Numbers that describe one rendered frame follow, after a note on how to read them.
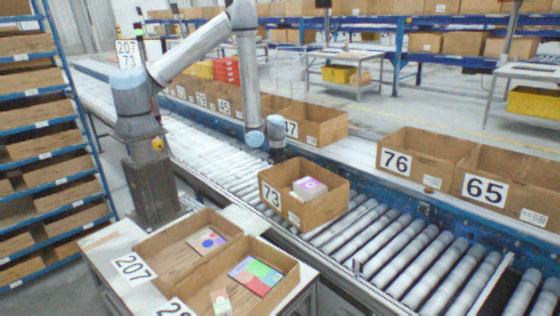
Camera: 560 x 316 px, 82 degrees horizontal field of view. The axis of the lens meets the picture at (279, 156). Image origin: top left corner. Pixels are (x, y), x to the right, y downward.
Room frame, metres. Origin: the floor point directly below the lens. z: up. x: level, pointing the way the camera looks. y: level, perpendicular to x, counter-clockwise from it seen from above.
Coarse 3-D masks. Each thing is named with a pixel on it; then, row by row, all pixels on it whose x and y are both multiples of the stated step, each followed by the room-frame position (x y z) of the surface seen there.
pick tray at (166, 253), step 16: (208, 208) 1.31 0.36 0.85; (176, 224) 1.20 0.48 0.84; (192, 224) 1.26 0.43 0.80; (208, 224) 1.30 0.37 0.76; (224, 224) 1.23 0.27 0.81; (144, 240) 1.10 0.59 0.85; (160, 240) 1.14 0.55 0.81; (176, 240) 1.19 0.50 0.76; (144, 256) 1.08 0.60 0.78; (160, 256) 1.10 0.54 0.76; (176, 256) 1.09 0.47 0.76; (192, 256) 1.08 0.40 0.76; (208, 256) 0.99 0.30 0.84; (160, 272) 1.00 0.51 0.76; (176, 272) 1.00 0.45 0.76; (192, 272) 0.94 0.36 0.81; (160, 288) 0.89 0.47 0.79
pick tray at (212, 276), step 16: (240, 240) 1.07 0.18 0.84; (256, 240) 1.06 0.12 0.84; (224, 256) 1.00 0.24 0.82; (240, 256) 1.06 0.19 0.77; (256, 256) 1.06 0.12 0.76; (272, 256) 1.01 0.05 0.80; (288, 256) 0.95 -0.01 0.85; (208, 272) 0.94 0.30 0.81; (224, 272) 0.98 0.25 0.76; (288, 272) 0.87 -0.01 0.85; (176, 288) 0.83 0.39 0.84; (192, 288) 0.88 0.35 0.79; (208, 288) 0.90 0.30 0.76; (240, 288) 0.89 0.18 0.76; (272, 288) 0.80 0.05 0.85; (288, 288) 0.86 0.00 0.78; (192, 304) 0.83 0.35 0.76; (208, 304) 0.83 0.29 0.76; (240, 304) 0.82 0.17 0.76; (256, 304) 0.74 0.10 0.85; (272, 304) 0.79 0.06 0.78
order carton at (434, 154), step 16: (400, 128) 1.68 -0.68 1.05; (416, 128) 1.66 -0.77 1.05; (384, 144) 1.49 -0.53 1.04; (400, 144) 1.68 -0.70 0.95; (416, 144) 1.65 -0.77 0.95; (432, 144) 1.59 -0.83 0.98; (448, 144) 1.53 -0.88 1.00; (464, 144) 1.47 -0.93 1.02; (416, 160) 1.36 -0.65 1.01; (432, 160) 1.30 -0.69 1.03; (448, 160) 1.51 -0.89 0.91; (400, 176) 1.41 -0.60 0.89; (416, 176) 1.35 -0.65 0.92; (432, 176) 1.29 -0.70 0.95; (448, 176) 1.24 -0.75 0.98; (448, 192) 1.23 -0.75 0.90
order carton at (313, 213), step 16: (288, 160) 1.63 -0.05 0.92; (304, 160) 1.63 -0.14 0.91; (272, 176) 1.57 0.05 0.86; (288, 176) 1.63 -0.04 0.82; (304, 176) 1.64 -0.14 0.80; (320, 176) 1.53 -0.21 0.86; (336, 176) 1.43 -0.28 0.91; (288, 192) 1.55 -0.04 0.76; (336, 192) 1.30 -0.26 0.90; (272, 208) 1.41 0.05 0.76; (288, 208) 1.29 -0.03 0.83; (304, 208) 1.19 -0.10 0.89; (320, 208) 1.24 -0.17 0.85; (336, 208) 1.30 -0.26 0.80; (304, 224) 1.19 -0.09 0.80; (320, 224) 1.25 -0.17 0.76
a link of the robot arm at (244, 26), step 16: (240, 0) 1.55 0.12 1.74; (240, 16) 1.48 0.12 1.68; (256, 16) 1.53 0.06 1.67; (240, 32) 1.47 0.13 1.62; (256, 32) 1.51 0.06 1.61; (240, 48) 1.49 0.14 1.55; (240, 64) 1.49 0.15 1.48; (256, 64) 1.50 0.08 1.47; (240, 80) 1.50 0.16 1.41; (256, 80) 1.49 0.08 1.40; (256, 96) 1.48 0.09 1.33; (256, 112) 1.48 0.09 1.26; (256, 128) 1.47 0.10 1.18; (256, 144) 1.46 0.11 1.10
